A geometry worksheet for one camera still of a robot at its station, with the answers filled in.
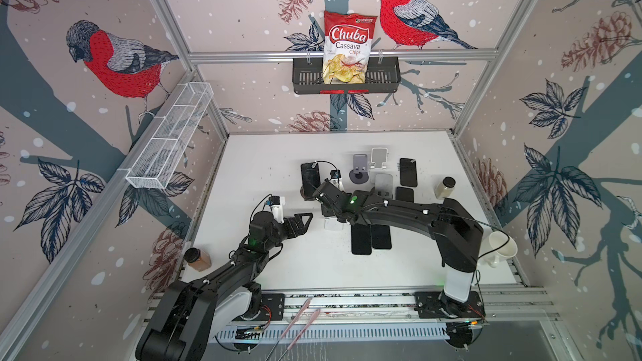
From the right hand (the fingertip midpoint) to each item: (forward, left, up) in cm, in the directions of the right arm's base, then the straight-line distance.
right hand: (330, 200), depth 88 cm
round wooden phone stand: (+8, -20, -1) cm, 22 cm away
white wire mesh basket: (-2, +50, +23) cm, 55 cm away
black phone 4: (-9, -19, -9) cm, 23 cm away
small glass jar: (+8, -44, -2) cm, 44 cm away
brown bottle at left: (-22, +40, +1) cm, 45 cm away
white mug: (-12, -53, -1) cm, 55 cm away
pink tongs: (-38, +7, -9) cm, 40 cm away
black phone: (+8, +7, +1) cm, 11 cm away
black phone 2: (+21, -34, -10) cm, 41 cm away
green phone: (+9, -30, -9) cm, 33 cm away
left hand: (-5, +7, 0) cm, 9 cm away
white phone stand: (+21, -19, +1) cm, 29 cm away
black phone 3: (-9, -12, -12) cm, 19 cm away
